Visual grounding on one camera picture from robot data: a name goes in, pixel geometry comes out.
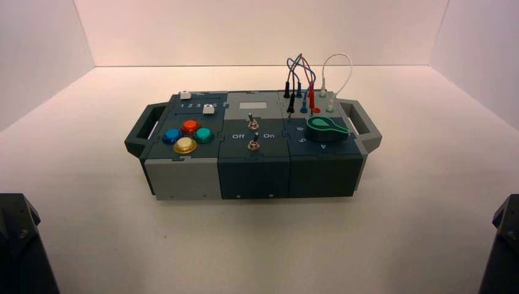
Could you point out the red push button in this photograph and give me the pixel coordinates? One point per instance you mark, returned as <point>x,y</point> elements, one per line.
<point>190,126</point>

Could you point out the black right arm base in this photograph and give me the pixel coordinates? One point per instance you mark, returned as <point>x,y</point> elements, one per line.
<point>504,251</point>

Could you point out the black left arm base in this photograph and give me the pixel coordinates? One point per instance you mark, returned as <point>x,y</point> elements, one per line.
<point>20,251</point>

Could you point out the teal push button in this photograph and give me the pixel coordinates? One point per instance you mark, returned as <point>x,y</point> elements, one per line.
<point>203,134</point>

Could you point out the yellow push button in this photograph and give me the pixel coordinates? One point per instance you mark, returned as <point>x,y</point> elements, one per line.
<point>185,145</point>

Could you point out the blue push button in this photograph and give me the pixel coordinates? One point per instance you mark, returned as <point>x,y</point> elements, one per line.
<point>172,136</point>

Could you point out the grey and teal task box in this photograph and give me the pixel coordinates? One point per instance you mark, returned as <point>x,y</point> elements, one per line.
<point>251,178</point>

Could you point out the grey display window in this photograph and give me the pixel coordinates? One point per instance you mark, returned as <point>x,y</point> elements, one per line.
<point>253,105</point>

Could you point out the white slider knob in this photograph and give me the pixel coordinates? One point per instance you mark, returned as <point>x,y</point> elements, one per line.
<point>186,95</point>
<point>209,109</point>

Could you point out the green rotary knob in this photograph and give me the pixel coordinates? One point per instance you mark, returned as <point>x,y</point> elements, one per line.
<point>324,130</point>

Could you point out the metal toggle switch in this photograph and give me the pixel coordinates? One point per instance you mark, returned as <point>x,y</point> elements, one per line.
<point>254,144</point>
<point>253,123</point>

